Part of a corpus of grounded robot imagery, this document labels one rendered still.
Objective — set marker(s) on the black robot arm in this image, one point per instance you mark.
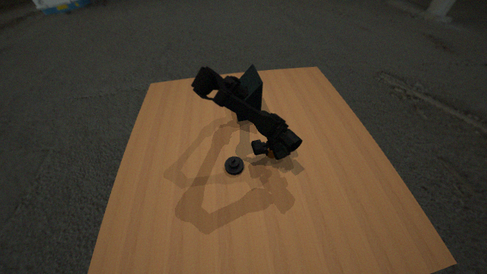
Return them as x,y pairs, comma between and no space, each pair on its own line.
231,94

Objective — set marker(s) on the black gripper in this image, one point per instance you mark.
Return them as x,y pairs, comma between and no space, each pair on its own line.
261,147

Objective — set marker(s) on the orange-brown cylinder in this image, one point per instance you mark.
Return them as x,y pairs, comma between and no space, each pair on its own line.
270,154

